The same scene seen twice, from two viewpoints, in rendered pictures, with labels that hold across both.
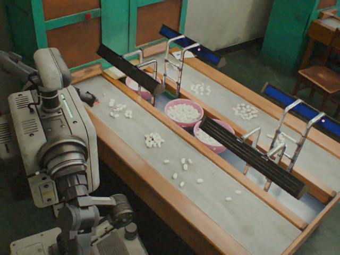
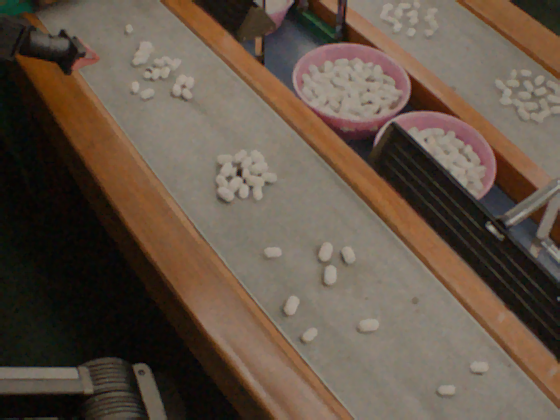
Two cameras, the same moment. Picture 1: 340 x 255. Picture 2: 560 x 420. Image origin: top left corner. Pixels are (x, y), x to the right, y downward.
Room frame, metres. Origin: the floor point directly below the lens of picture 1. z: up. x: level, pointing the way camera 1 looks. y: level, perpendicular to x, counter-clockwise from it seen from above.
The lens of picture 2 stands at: (0.62, -0.16, 1.91)
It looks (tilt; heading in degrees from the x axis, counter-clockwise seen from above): 51 degrees down; 10
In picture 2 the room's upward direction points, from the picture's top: 2 degrees clockwise
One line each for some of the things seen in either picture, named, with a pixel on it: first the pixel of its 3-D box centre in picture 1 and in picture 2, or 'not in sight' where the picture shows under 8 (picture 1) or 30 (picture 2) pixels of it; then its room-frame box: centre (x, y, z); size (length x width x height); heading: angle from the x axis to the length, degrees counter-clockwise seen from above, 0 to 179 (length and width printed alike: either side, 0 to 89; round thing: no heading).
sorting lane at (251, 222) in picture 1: (162, 148); (268, 203); (1.57, 0.03, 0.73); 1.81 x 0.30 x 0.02; 47
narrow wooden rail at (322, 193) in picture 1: (216, 120); (448, 115); (1.93, -0.31, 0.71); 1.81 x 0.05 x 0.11; 47
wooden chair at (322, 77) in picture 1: (325, 77); not in sight; (3.19, -1.56, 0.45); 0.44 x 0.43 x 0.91; 36
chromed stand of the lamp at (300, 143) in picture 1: (292, 139); not in sight; (1.59, -0.73, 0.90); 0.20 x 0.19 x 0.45; 47
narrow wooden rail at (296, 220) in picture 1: (183, 139); (340, 172); (1.69, -0.09, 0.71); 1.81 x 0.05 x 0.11; 47
